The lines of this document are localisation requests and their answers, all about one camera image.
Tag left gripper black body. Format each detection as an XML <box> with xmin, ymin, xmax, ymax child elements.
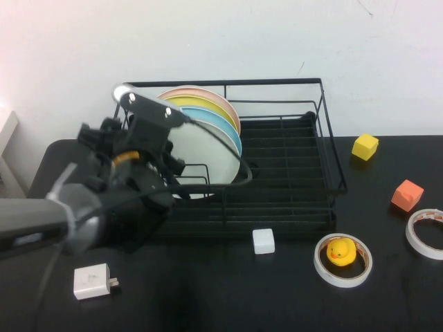
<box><xmin>103</xmin><ymin>148</ymin><xmax>174</xmax><ymax>208</ymax></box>

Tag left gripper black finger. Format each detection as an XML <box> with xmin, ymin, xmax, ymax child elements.
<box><xmin>148</xmin><ymin>176</ymin><xmax>192</xmax><ymax>209</ymax></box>
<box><xmin>162</xmin><ymin>140</ymin><xmax>186</xmax><ymax>178</ymax></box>

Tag white plate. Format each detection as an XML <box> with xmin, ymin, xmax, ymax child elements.
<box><xmin>168</xmin><ymin>119</ymin><xmax>241</xmax><ymax>201</ymax></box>

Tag light blue plate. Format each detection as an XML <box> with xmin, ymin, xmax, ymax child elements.
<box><xmin>179</xmin><ymin>106</ymin><xmax>242</xmax><ymax>167</ymax></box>

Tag yellow plate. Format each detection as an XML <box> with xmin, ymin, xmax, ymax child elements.
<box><xmin>164</xmin><ymin>95</ymin><xmax>242</xmax><ymax>139</ymax></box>

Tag pink plate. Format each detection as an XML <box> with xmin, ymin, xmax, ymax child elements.
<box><xmin>156</xmin><ymin>85</ymin><xmax>242</xmax><ymax>134</ymax></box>

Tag white foam cube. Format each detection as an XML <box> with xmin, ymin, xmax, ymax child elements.
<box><xmin>252</xmin><ymin>228</ymin><xmax>276</xmax><ymax>255</ymax></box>

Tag white plug charger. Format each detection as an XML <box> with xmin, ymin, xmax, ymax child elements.
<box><xmin>73</xmin><ymin>263</ymin><xmax>120</xmax><ymax>301</ymax></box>

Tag yellow rubber duck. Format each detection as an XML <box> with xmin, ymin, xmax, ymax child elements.
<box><xmin>327</xmin><ymin>239</ymin><xmax>356</xmax><ymax>267</ymax></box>

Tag white double-sided tape roll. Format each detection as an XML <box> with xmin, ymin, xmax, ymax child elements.
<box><xmin>405</xmin><ymin>208</ymin><xmax>443</xmax><ymax>261</ymax></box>
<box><xmin>314</xmin><ymin>233</ymin><xmax>374</xmax><ymax>289</ymax></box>

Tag yellow foam cube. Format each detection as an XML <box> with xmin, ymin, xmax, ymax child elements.
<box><xmin>352</xmin><ymin>133</ymin><xmax>380</xmax><ymax>161</ymax></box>

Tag orange foam cube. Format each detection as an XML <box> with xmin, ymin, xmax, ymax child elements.
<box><xmin>390</xmin><ymin>179</ymin><xmax>425</xmax><ymax>213</ymax></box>

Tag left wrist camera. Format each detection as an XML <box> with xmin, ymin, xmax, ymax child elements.
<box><xmin>113</xmin><ymin>84</ymin><xmax>190</xmax><ymax>157</ymax></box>

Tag black wire dish rack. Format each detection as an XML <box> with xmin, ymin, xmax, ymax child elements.
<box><xmin>113</xmin><ymin>77</ymin><xmax>348</xmax><ymax>226</ymax></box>

